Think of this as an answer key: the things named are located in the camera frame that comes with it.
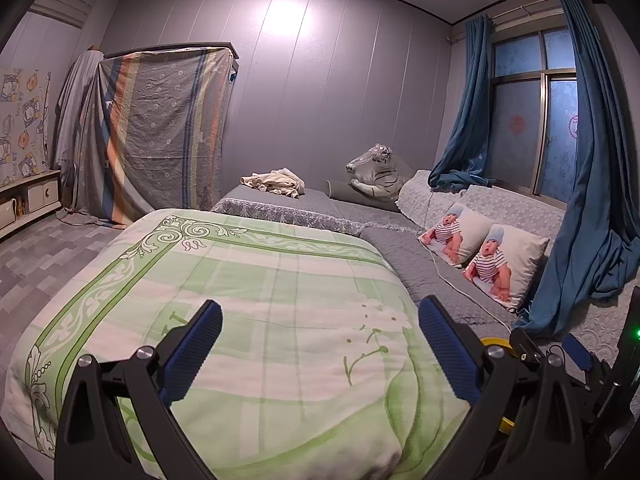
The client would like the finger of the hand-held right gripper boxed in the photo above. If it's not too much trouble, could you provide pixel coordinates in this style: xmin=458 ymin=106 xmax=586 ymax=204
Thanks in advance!
xmin=509 ymin=326 xmax=551 ymax=363
xmin=560 ymin=332 xmax=618 ymax=391

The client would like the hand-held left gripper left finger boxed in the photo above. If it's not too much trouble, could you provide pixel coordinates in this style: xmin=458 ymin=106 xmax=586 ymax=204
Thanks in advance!
xmin=54 ymin=299 xmax=224 ymax=480

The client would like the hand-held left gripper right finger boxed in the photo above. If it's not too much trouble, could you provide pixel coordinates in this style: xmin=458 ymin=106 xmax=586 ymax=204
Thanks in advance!
xmin=417 ymin=295 xmax=586 ymax=480

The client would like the baby print pillow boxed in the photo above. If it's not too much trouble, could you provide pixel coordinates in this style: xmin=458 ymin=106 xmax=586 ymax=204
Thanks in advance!
xmin=462 ymin=223 xmax=551 ymax=311
xmin=419 ymin=201 xmax=496 ymax=268

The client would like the green patterned blanket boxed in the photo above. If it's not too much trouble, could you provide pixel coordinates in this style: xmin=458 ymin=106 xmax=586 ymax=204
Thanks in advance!
xmin=10 ymin=208 xmax=473 ymax=480

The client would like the blue curtain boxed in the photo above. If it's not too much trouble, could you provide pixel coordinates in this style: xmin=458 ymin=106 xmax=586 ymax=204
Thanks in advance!
xmin=517 ymin=0 xmax=640 ymax=340
xmin=427 ymin=15 xmax=498 ymax=193

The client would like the grey bolster pillow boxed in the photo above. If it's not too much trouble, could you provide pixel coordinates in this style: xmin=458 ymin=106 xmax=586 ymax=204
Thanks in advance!
xmin=326 ymin=179 xmax=401 ymax=213

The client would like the white tiger plush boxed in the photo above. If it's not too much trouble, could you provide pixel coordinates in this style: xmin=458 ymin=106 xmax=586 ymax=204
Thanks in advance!
xmin=346 ymin=144 xmax=416 ymax=200

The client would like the beige clothes pile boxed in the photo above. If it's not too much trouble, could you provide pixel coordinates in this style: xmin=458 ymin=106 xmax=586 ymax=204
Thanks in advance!
xmin=240 ymin=166 xmax=306 ymax=198

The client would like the low white cabinet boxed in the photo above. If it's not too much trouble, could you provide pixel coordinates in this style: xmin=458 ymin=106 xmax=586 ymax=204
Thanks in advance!
xmin=0 ymin=169 xmax=63 ymax=241

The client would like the striped grey sheet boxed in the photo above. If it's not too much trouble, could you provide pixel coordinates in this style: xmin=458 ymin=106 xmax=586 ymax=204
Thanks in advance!
xmin=72 ymin=46 xmax=236 ymax=226

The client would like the frosted glass window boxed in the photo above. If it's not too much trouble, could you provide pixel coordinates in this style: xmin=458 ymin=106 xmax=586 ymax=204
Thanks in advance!
xmin=487 ymin=27 xmax=583 ymax=206

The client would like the grey hanging cloth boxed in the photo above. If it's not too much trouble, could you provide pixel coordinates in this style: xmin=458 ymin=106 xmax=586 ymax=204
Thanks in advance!
xmin=52 ymin=50 xmax=106 ymax=211

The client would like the metal curtain rod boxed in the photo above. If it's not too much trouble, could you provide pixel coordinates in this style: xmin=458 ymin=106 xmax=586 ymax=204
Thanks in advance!
xmin=447 ymin=0 xmax=591 ymax=43

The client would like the white power cable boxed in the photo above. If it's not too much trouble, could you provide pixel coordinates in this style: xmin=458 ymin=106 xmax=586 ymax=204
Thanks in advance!
xmin=420 ymin=187 xmax=516 ymax=333

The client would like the cartoon print wall mat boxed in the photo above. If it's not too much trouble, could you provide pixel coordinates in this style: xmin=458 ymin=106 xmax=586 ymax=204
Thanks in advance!
xmin=0 ymin=65 xmax=53 ymax=191

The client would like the dark wardrobe frame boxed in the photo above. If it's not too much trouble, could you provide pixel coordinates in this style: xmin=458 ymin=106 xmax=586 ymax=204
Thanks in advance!
xmin=102 ymin=41 xmax=240 ymax=86

